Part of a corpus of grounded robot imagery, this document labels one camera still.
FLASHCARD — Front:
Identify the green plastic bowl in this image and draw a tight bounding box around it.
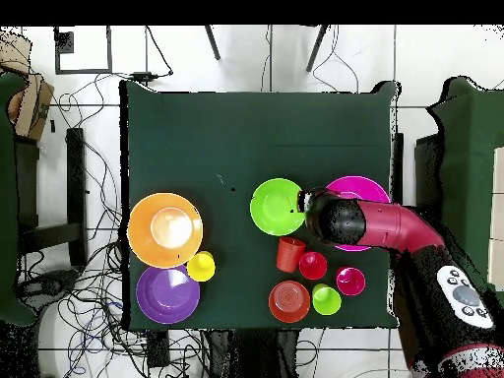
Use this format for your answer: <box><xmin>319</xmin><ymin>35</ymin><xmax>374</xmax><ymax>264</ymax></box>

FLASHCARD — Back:
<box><xmin>249</xmin><ymin>177</ymin><xmax>306</xmax><ymax>237</ymax></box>

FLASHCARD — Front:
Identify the pink plastic bowl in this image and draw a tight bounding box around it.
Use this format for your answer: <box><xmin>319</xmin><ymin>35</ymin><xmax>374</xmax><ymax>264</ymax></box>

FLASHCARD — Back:
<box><xmin>325</xmin><ymin>175</ymin><xmax>392</xmax><ymax>252</ymax></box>

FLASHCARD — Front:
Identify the orange-red plastic cup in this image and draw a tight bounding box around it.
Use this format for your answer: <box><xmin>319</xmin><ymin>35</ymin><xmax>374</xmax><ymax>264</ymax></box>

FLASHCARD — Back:
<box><xmin>275</xmin><ymin>236</ymin><xmax>307</xmax><ymax>274</ymax></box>

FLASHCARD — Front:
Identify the red plastic cup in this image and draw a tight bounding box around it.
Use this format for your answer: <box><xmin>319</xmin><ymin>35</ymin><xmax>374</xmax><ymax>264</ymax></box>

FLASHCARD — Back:
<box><xmin>297</xmin><ymin>250</ymin><xmax>329</xmax><ymax>282</ymax></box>

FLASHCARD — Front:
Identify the crimson plastic cup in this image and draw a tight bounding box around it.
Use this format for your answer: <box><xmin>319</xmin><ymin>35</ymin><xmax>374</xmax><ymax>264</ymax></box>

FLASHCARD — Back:
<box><xmin>335</xmin><ymin>266</ymin><xmax>366</xmax><ymax>297</ymax></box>

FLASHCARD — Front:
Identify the dark green table cloth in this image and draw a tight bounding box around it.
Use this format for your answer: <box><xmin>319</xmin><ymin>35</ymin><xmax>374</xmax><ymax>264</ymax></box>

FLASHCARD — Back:
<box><xmin>119</xmin><ymin>80</ymin><xmax>401</xmax><ymax>331</ymax></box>

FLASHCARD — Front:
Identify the orange-red plastic bowl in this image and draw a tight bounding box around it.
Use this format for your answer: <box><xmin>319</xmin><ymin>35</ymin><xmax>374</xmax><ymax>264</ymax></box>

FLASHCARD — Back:
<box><xmin>268</xmin><ymin>280</ymin><xmax>311</xmax><ymax>325</ymax></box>

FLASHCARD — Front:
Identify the light green plastic cup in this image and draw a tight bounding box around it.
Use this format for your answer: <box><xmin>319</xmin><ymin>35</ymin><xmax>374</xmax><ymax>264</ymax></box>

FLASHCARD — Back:
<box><xmin>311</xmin><ymin>283</ymin><xmax>343</xmax><ymax>316</ymax></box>

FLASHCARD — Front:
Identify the yellow plastic cup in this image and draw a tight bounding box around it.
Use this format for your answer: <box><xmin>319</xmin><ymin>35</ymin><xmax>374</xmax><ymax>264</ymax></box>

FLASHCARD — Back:
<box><xmin>186</xmin><ymin>250</ymin><xmax>217</xmax><ymax>284</ymax></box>

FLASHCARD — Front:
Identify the black tripod leg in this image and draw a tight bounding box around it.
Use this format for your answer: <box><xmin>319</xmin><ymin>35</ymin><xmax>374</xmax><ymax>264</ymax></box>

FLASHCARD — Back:
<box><xmin>203</xmin><ymin>25</ymin><xmax>221</xmax><ymax>61</ymax></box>
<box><xmin>305</xmin><ymin>25</ymin><xmax>329</xmax><ymax>73</ymax></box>

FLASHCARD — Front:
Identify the orange plastic bowl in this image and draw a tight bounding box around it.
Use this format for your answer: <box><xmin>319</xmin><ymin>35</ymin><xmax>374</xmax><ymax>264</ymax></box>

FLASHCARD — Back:
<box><xmin>126</xmin><ymin>192</ymin><xmax>205</xmax><ymax>270</ymax></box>

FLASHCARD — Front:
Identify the purple plastic bowl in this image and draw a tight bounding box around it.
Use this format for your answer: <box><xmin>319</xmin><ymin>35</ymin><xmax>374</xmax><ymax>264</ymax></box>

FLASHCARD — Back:
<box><xmin>135</xmin><ymin>264</ymin><xmax>201</xmax><ymax>325</ymax></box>

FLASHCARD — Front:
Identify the neighbouring green table cloth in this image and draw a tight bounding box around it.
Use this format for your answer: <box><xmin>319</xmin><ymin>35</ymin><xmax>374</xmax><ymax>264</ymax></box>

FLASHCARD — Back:
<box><xmin>426</xmin><ymin>76</ymin><xmax>504</xmax><ymax>292</ymax></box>
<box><xmin>0</xmin><ymin>72</ymin><xmax>37</xmax><ymax>327</ymax></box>

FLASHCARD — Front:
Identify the white box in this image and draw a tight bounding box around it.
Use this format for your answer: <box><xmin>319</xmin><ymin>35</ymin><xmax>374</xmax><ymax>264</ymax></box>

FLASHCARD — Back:
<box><xmin>486</xmin><ymin>146</ymin><xmax>504</xmax><ymax>284</ymax></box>

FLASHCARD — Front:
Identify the black power brick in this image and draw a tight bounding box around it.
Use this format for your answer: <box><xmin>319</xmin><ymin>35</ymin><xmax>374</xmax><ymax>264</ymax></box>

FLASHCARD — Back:
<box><xmin>146</xmin><ymin>330</ymin><xmax>171</xmax><ymax>368</ymax></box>

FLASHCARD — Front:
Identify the black round floor base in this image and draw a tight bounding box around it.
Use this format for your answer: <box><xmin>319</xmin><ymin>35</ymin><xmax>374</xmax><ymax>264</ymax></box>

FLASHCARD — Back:
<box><xmin>15</xmin><ymin>269</ymin><xmax>80</xmax><ymax>313</ymax></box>

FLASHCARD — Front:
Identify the cardboard box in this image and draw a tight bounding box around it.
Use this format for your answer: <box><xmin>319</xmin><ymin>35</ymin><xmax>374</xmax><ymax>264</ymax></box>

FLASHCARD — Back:
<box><xmin>0</xmin><ymin>32</ymin><xmax>55</xmax><ymax>142</ymax></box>

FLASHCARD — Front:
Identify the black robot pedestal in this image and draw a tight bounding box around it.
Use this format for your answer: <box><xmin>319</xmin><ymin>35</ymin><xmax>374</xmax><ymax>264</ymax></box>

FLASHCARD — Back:
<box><xmin>202</xmin><ymin>329</ymin><xmax>300</xmax><ymax>378</ymax></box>

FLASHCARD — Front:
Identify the tangle of black cables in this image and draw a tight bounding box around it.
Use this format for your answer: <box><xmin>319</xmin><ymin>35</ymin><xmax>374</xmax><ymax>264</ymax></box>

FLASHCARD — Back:
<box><xmin>15</xmin><ymin>74</ymin><xmax>206</xmax><ymax>378</ymax></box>

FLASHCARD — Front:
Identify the black table frame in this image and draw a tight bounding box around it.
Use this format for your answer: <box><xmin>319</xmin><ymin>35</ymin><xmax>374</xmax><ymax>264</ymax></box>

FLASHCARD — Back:
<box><xmin>15</xmin><ymin>127</ymin><xmax>89</xmax><ymax>268</ymax></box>

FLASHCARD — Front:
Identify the black floor frame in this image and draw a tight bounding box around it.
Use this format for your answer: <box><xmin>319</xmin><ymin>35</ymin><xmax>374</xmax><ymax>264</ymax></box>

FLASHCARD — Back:
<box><xmin>53</xmin><ymin>26</ymin><xmax>114</xmax><ymax>76</ymax></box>

